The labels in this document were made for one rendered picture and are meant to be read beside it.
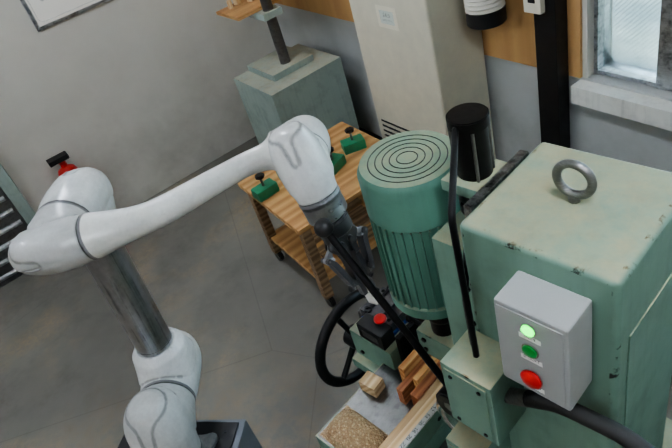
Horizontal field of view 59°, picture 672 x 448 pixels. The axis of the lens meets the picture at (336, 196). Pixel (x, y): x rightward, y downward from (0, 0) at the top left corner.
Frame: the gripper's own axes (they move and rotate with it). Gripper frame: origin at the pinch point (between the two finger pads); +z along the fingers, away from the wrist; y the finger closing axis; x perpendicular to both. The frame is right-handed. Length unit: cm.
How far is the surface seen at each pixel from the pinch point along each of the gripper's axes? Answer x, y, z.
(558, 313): -61, -12, -22
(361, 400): 1.4, -14.2, 21.2
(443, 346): -18.3, -0.8, 9.7
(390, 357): -0.7, -3.6, 17.0
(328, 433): 0.4, -25.0, 19.6
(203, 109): 282, 106, 0
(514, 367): -52, -14, -12
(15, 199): 291, -21, -13
